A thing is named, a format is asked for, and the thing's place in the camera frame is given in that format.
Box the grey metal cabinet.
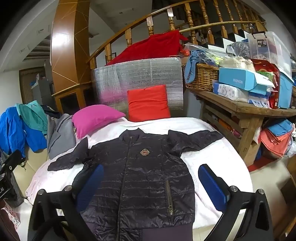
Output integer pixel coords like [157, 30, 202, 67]
[31, 59, 55, 109]

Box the clear plastic storage box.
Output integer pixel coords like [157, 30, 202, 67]
[246, 31, 293, 77]

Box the cream knitted cloth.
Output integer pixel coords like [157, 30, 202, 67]
[218, 57, 255, 72]

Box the grey garment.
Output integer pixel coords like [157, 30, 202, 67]
[47, 113, 77, 160]

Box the patterned white red box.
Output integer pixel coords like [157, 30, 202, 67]
[0, 202, 21, 232]

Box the dotted plastic bag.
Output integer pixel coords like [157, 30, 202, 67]
[227, 42, 251, 58]

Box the red printed bag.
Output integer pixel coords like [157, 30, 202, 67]
[251, 59, 281, 109]

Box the wooden cabinet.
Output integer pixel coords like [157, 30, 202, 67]
[52, 82, 100, 115]

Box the light blue cloth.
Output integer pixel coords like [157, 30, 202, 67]
[184, 50, 215, 84]

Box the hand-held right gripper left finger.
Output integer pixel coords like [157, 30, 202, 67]
[30, 164, 104, 241]

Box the silver foil insulation board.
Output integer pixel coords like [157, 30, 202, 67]
[91, 57, 185, 120]

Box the beige sofa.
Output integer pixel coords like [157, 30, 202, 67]
[25, 144, 49, 186]

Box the white blue tissue pack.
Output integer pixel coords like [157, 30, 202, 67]
[213, 82, 250, 102]
[248, 94, 272, 108]

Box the blue plastic bin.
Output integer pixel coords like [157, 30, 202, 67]
[276, 71, 295, 109]

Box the large red cloth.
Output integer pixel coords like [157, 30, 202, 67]
[105, 30, 189, 66]

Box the teal jacket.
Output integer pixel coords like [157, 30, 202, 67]
[16, 100, 49, 135]

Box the wooden stair railing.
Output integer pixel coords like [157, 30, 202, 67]
[87, 0, 269, 70]

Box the wooden pillar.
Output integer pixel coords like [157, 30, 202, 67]
[51, 0, 90, 93]

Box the wooden table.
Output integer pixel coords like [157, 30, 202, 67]
[186, 87, 296, 166]

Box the red floor mat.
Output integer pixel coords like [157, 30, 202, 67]
[247, 156, 281, 172]

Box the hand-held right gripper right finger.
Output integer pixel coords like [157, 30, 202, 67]
[198, 163, 274, 241]

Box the pink pillow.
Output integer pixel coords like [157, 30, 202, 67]
[72, 105, 126, 139]

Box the white blanket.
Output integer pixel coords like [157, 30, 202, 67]
[25, 117, 253, 230]

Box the blue jacket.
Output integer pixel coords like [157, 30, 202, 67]
[0, 107, 48, 158]

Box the black puffer jacket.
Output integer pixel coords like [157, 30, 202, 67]
[47, 128, 223, 241]

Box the pile of folded clothes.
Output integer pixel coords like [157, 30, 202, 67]
[259, 119, 296, 158]

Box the light blue cardboard box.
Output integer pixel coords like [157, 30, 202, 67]
[218, 67, 275, 96]

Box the wicker basket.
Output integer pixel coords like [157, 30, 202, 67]
[181, 63, 220, 92]

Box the red pillow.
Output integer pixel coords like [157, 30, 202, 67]
[127, 85, 171, 122]

